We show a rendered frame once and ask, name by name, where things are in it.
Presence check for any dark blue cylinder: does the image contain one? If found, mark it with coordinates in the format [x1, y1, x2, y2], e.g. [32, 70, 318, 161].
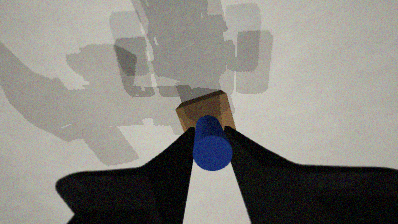
[193, 115, 233, 171]

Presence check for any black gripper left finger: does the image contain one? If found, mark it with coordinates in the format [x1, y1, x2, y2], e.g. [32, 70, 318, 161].
[55, 127, 195, 224]

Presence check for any brown wooden block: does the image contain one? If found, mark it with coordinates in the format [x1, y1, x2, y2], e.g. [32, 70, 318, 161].
[175, 90, 236, 132]

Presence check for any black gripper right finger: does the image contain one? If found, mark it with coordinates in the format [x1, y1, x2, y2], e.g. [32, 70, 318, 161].
[224, 126, 398, 224]

